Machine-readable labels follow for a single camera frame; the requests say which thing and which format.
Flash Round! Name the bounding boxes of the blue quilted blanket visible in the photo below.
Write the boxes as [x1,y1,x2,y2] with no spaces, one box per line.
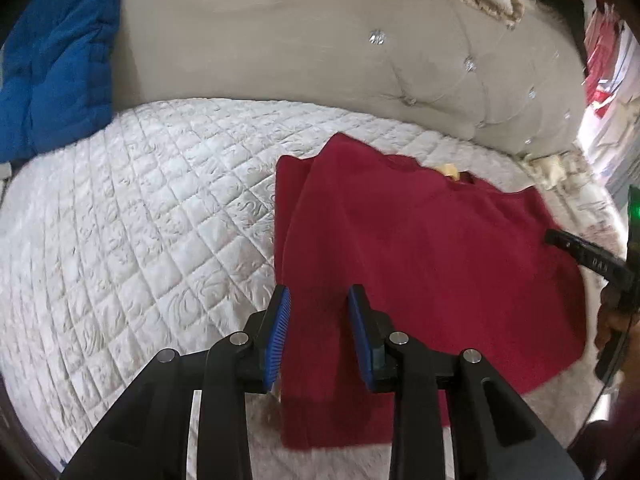
[0,0,133,163]

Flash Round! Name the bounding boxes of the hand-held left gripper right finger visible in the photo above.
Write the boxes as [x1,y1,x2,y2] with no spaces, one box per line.
[348,284,584,480]

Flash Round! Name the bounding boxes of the hanging red white clothes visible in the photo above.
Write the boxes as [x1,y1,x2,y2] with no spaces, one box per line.
[582,0,640,121]

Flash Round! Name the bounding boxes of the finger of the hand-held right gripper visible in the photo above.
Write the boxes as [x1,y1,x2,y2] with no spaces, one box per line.
[544,228,637,287]

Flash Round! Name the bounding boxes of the person's right hand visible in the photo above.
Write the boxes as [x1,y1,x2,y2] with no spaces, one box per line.
[594,306,624,352]

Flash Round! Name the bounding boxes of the beige tufted headboard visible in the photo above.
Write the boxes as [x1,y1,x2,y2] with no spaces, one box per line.
[112,0,588,157]

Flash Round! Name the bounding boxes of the dark red garment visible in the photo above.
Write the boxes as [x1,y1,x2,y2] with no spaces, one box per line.
[274,132,587,450]

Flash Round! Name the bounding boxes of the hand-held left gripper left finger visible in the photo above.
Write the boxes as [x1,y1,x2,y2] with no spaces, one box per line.
[60,285,292,480]

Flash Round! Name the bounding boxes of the cream frilled cloth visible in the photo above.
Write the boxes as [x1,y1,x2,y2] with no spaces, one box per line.
[522,151,578,190]

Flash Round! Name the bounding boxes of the white quilted bedspread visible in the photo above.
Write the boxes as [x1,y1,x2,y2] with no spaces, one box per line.
[0,97,632,480]

